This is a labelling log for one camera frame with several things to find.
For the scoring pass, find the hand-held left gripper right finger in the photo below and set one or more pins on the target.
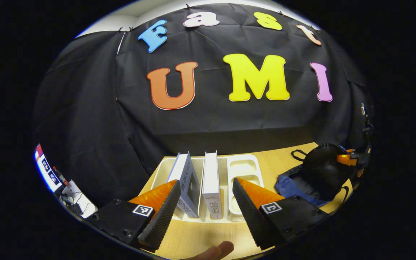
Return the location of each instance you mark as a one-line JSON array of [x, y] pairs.
[[251, 216]]

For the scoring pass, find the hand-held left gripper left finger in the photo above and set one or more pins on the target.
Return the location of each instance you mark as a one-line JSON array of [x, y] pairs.
[[159, 216]]

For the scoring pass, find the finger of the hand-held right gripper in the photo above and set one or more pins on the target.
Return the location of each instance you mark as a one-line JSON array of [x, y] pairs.
[[345, 159]]

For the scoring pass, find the blue schoolbag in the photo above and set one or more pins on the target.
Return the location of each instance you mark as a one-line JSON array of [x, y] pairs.
[[320, 173]]

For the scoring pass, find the grey-blue cover book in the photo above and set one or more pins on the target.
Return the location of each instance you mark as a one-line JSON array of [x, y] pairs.
[[190, 184]]

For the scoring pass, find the white plastic bookshelf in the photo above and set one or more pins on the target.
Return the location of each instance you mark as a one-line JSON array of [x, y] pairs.
[[244, 169]]

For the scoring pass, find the white cover book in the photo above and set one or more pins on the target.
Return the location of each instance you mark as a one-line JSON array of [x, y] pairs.
[[211, 180]]

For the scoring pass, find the white side table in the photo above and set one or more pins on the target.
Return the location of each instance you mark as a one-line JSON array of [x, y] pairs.
[[81, 202]]

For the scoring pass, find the black backdrop cloth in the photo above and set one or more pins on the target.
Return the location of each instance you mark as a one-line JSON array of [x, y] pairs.
[[92, 126]]

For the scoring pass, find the lit display screen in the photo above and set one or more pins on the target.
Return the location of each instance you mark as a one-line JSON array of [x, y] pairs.
[[47, 169]]

